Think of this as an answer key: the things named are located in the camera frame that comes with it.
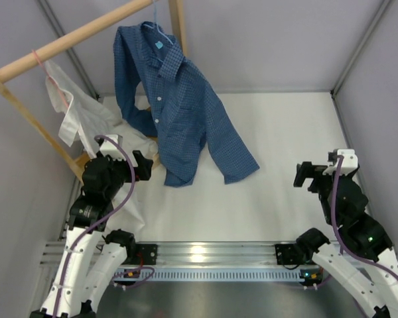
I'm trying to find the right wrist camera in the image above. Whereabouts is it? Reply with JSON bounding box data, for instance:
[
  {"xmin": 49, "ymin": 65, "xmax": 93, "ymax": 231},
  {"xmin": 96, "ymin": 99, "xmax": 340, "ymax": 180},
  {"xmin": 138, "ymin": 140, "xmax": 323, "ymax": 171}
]
[{"xmin": 323, "ymin": 148, "xmax": 359, "ymax": 176}]

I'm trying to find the pink wire hanger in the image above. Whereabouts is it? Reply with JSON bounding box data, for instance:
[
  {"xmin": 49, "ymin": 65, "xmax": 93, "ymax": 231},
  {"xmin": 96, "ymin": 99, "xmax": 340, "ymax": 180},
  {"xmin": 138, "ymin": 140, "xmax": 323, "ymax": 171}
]
[{"xmin": 31, "ymin": 50, "xmax": 69, "ymax": 108}]

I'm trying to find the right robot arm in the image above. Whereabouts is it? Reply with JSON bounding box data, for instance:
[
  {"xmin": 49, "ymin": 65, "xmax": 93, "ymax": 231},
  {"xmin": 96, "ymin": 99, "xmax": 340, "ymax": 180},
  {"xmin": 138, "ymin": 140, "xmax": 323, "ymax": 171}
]
[{"xmin": 293, "ymin": 162, "xmax": 398, "ymax": 317}]

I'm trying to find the white cloth garment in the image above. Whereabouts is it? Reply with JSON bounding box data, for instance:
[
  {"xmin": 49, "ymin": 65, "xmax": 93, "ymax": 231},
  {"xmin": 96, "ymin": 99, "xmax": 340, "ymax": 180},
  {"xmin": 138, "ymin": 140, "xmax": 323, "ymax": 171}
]
[{"xmin": 44, "ymin": 60, "xmax": 158, "ymax": 234}]

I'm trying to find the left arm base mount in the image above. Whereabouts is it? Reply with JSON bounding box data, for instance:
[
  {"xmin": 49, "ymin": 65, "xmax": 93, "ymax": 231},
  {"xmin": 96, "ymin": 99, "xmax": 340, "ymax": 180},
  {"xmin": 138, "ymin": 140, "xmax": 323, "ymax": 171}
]
[{"xmin": 123, "ymin": 243, "xmax": 158, "ymax": 266}]

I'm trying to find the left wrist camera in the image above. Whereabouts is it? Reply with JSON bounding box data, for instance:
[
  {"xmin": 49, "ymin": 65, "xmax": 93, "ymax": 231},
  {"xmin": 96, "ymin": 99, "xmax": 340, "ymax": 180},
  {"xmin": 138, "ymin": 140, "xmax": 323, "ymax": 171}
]
[{"xmin": 95, "ymin": 134, "xmax": 125, "ymax": 161}]

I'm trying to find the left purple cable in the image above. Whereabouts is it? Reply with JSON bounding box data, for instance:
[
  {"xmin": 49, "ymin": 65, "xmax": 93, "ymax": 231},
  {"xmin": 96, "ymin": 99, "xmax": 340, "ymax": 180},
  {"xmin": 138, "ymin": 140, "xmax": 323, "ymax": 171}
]
[{"xmin": 51, "ymin": 134, "xmax": 155, "ymax": 318}]

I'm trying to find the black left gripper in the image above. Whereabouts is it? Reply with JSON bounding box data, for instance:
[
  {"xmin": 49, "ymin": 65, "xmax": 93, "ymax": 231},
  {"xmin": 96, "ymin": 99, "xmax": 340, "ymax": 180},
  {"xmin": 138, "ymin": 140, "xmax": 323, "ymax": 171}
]
[{"xmin": 104, "ymin": 150, "xmax": 153, "ymax": 199}]

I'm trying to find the blue plaid shirt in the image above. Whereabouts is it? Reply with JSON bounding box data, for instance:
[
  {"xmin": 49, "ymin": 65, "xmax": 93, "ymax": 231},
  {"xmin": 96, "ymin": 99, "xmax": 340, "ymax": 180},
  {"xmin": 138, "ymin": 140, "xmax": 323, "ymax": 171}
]
[{"xmin": 113, "ymin": 21, "xmax": 259, "ymax": 187}]

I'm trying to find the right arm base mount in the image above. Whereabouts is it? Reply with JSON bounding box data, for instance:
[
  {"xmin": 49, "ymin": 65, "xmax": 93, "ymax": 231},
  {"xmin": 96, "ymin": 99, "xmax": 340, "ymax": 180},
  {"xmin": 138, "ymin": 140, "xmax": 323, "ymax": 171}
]
[{"xmin": 275, "ymin": 243, "xmax": 319, "ymax": 270}]

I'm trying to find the white table cover sheet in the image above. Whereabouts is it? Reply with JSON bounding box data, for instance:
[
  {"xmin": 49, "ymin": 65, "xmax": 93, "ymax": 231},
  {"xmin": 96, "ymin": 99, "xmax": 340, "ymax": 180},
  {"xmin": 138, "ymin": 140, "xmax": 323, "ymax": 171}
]
[{"xmin": 105, "ymin": 92, "xmax": 346, "ymax": 242}]

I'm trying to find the slotted white cable duct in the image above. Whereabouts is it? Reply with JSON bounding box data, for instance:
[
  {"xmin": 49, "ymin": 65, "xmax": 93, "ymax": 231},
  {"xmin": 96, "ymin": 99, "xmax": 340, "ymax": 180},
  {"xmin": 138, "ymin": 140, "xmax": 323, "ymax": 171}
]
[{"xmin": 112, "ymin": 268, "xmax": 319, "ymax": 282}]

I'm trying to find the wooden clothes rack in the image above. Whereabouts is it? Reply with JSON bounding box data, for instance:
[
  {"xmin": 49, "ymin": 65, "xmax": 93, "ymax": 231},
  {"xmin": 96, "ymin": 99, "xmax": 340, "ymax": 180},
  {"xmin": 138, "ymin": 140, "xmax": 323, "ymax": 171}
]
[{"xmin": 0, "ymin": 0, "xmax": 188, "ymax": 182}]

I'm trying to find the light blue wire hanger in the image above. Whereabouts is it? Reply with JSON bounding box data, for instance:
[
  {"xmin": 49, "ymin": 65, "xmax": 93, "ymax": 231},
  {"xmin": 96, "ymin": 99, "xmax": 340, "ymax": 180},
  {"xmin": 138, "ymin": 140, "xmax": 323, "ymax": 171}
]
[{"xmin": 143, "ymin": 1, "xmax": 175, "ymax": 62}]

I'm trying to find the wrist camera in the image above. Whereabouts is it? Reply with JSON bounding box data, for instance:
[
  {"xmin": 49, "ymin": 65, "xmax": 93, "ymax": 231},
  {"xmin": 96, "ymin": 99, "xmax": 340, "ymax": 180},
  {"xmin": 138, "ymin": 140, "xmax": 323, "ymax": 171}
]
[
  {"xmin": 95, "ymin": 134, "xmax": 125, "ymax": 161},
  {"xmin": 323, "ymin": 148, "xmax": 359, "ymax": 176}
]

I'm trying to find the aluminium mounting rail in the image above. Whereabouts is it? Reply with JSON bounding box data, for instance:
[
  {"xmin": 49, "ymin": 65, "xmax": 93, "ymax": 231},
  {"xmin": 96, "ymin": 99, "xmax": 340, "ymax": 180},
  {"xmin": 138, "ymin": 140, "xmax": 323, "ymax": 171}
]
[{"xmin": 41, "ymin": 240, "xmax": 362, "ymax": 266}]

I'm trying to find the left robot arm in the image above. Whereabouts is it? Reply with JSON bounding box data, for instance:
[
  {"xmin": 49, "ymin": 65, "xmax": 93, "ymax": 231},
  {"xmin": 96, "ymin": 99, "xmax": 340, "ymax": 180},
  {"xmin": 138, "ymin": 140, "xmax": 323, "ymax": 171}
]
[{"xmin": 30, "ymin": 150, "xmax": 153, "ymax": 317}]

